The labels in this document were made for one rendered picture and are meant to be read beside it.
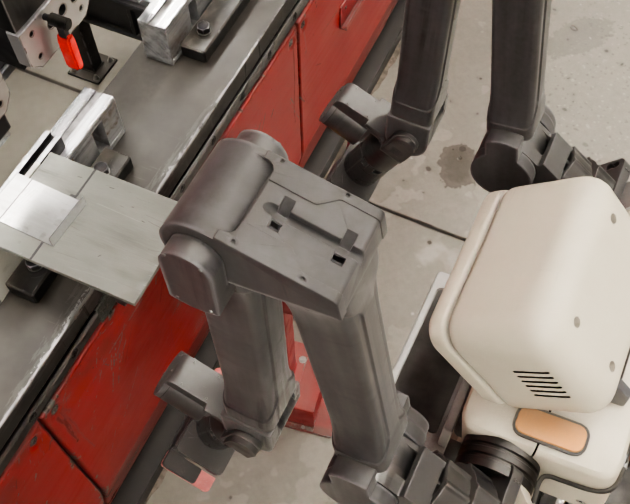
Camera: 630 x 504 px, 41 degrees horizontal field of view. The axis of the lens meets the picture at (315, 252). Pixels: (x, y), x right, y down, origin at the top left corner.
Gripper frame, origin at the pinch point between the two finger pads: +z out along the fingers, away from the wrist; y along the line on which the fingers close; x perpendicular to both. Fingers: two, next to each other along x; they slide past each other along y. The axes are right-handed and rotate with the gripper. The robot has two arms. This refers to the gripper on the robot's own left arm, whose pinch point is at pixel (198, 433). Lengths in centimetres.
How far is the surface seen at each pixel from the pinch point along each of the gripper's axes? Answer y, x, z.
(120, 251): -19.1, -21.6, 10.6
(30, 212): -19.1, -36.0, 17.7
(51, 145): -31, -40, 20
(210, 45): -69, -30, 26
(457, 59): -172, 33, 95
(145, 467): -9, 12, 100
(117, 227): -22.5, -24.0, 11.8
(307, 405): -38, 36, 80
